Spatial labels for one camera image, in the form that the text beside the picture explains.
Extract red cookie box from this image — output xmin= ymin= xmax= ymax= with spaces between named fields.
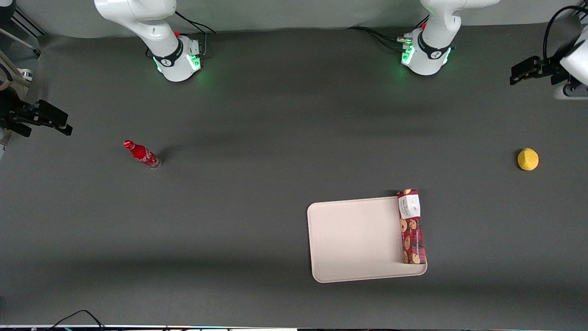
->
xmin=397 ymin=188 xmax=427 ymax=265

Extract beige strap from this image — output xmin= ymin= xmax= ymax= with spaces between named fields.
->
xmin=0 ymin=28 xmax=42 ymax=90

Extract thin black cable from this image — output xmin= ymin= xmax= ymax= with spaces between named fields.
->
xmin=46 ymin=310 xmax=106 ymax=331

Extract beige plastic tray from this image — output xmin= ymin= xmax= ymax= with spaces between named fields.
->
xmin=307 ymin=196 xmax=428 ymax=283

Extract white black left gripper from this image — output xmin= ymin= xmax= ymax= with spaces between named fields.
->
xmin=509 ymin=39 xmax=588 ymax=86

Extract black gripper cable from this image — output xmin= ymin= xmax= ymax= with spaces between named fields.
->
xmin=543 ymin=5 xmax=588 ymax=63

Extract black arm base cable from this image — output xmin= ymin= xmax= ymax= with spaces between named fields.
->
xmin=175 ymin=11 xmax=216 ymax=57

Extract black metal frame rail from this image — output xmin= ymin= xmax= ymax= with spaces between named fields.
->
xmin=10 ymin=6 xmax=49 ymax=38

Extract red cola bottle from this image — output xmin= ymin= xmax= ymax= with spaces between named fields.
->
xmin=123 ymin=140 xmax=162 ymax=170

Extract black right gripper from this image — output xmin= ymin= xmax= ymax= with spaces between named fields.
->
xmin=0 ymin=87 xmax=73 ymax=137

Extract black arm base cables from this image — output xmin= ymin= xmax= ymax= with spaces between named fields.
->
xmin=348 ymin=26 xmax=412 ymax=52

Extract yellow lemon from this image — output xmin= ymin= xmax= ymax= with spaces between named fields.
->
xmin=517 ymin=148 xmax=539 ymax=171

